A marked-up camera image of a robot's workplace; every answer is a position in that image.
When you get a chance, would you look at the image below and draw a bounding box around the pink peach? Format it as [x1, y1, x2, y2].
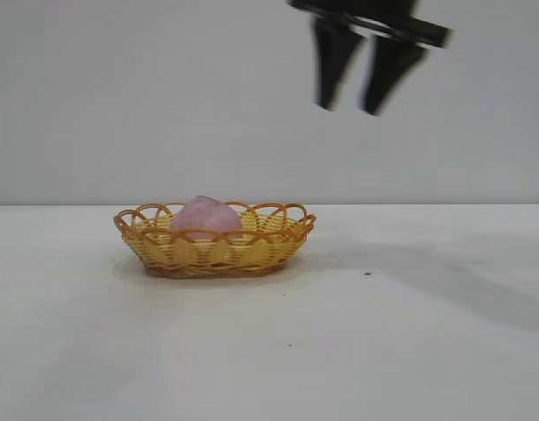
[170, 195, 245, 241]

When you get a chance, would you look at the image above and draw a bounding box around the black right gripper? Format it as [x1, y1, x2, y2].
[287, 0, 455, 117]

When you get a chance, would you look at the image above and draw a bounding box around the yellow woven wicker basket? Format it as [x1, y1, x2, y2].
[114, 200, 317, 279]

